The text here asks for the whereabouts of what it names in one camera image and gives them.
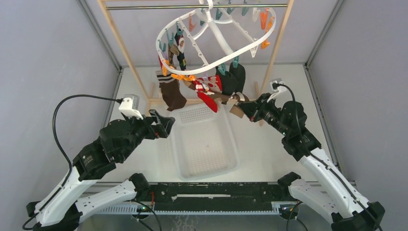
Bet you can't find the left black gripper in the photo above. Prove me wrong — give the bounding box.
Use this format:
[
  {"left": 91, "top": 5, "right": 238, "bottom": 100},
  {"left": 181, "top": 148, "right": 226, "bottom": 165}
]
[{"left": 119, "top": 109, "right": 176, "bottom": 161}]

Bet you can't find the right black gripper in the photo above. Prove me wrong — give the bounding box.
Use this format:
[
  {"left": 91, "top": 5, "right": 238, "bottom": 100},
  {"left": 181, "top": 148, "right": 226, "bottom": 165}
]
[{"left": 238, "top": 92, "right": 290, "bottom": 136}]

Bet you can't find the brown cream striped sock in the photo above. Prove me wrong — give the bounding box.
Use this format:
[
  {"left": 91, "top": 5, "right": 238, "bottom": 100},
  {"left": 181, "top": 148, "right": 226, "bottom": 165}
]
[{"left": 182, "top": 80, "right": 249, "bottom": 116}]

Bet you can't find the black sock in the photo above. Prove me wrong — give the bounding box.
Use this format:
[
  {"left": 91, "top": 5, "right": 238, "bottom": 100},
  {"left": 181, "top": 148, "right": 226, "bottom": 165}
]
[{"left": 216, "top": 64, "right": 246, "bottom": 96}]

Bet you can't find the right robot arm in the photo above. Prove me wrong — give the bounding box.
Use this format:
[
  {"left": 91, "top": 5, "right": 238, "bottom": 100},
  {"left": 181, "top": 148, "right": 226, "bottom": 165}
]
[{"left": 236, "top": 93, "right": 385, "bottom": 231}]

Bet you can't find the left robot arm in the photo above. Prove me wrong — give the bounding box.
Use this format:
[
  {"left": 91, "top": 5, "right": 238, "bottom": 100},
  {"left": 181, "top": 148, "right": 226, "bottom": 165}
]
[{"left": 26, "top": 109, "right": 176, "bottom": 231}]

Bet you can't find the white oval clip hanger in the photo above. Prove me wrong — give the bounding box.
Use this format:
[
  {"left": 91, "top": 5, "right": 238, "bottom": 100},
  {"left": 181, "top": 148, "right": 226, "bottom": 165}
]
[{"left": 155, "top": 0, "right": 276, "bottom": 81}]

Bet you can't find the white plastic laundry basket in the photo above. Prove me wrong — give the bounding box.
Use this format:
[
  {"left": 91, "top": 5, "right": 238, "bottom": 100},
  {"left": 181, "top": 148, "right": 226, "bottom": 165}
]
[{"left": 169, "top": 103, "right": 239, "bottom": 181}]

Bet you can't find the red sock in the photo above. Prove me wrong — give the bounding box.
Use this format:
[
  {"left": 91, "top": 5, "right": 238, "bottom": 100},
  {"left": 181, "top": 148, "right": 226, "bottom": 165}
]
[{"left": 192, "top": 75, "right": 222, "bottom": 113}]

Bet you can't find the argyle brown sock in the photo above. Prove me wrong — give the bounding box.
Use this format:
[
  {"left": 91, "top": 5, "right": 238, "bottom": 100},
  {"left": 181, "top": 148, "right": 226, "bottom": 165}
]
[{"left": 168, "top": 44, "right": 180, "bottom": 69}]

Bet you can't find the santa pattern dark sock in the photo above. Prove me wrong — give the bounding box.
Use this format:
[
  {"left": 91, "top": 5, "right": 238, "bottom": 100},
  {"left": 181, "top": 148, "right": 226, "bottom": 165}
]
[{"left": 175, "top": 35, "right": 187, "bottom": 71}]

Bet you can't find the metal hanging rod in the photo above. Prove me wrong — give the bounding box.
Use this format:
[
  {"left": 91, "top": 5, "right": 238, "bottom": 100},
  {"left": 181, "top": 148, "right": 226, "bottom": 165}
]
[{"left": 105, "top": 4, "right": 288, "bottom": 11}]

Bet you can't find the wooden drying rack frame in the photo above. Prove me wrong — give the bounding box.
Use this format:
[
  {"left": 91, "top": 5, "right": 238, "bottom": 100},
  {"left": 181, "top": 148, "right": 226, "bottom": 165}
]
[{"left": 96, "top": 0, "right": 294, "bottom": 127}]

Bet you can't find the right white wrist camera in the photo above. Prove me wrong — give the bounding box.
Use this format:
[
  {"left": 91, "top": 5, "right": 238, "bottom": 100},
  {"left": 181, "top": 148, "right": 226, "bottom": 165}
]
[{"left": 267, "top": 78, "right": 287, "bottom": 102}]

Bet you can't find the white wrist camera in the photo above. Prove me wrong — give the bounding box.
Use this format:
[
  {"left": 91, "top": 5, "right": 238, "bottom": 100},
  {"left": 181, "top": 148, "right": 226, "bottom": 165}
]
[
  {"left": 118, "top": 94, "right": 144, "bottom": 120},
  {"left": 267, "top": 78, "right": 287, "bottom": 102}
]

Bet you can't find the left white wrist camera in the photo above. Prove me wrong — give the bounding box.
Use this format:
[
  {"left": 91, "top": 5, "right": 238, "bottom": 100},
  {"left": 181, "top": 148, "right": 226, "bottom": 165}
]
[{"left": 118, "top": 94, "right": 144, "bottom": 120}]

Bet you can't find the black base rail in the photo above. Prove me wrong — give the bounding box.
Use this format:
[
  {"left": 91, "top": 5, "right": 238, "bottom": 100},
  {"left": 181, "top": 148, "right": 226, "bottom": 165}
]
[{"left": 133, "top": 182, "right": 297, "bottom": 211}]

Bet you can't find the white cable duct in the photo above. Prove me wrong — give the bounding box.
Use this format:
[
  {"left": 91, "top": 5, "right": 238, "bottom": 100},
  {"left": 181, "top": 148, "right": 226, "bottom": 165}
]
[{"left": 95, "top": 204, "right": 281, "bottom": 215}]

